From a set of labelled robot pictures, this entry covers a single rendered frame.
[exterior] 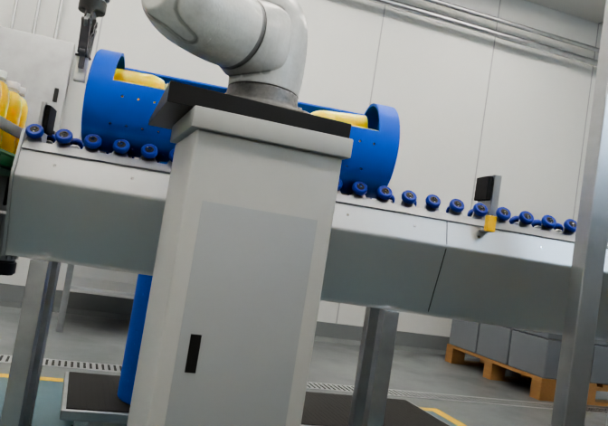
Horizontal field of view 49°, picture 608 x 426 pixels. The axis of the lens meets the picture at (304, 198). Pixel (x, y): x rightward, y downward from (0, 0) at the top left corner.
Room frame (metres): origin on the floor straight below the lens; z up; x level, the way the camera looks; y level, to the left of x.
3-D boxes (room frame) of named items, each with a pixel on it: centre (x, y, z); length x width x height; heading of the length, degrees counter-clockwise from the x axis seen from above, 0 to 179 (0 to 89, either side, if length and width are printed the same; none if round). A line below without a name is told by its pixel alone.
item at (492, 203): (2.07, -0.57, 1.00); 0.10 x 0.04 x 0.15; 10
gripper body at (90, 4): (1.83, 0.68, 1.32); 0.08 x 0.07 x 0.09; 10
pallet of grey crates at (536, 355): (5.13, -1.94, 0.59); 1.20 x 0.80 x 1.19; 18
